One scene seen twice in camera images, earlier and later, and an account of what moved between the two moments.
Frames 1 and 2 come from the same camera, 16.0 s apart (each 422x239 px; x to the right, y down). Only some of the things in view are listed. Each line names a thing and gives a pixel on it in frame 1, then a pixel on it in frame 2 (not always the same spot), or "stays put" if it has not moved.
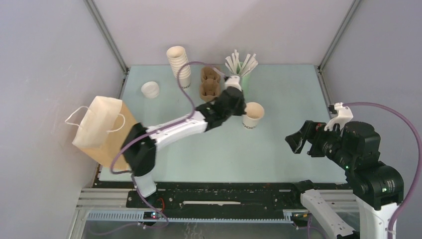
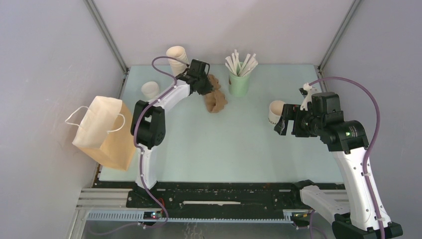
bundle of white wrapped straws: (235, 66) stays put
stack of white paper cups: (177, 58) stays put
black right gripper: (314, 130) to (292, 112)
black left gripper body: (238, 110) to (204, 86)
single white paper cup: (254, 111) to (275, 111)
